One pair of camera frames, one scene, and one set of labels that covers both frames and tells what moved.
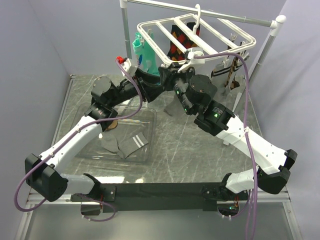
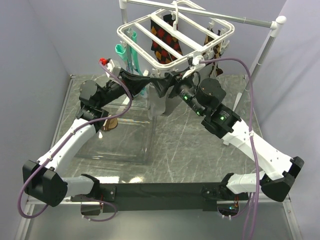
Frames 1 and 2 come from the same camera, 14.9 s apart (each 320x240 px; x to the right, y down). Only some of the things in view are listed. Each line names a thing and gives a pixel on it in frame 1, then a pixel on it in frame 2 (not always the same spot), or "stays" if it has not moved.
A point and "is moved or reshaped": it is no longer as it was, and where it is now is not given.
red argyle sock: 198,30 → 168,18
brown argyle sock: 234,84 → 214,53
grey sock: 110,141 → 157,104
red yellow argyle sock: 173,52 → 160,33
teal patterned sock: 138,45 → 125,54
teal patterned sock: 151,58 → 143,92
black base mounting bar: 116,197 stays
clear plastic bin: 132,138 stays
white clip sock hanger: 189,40 is moved or reshaped
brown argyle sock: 113,124 stays
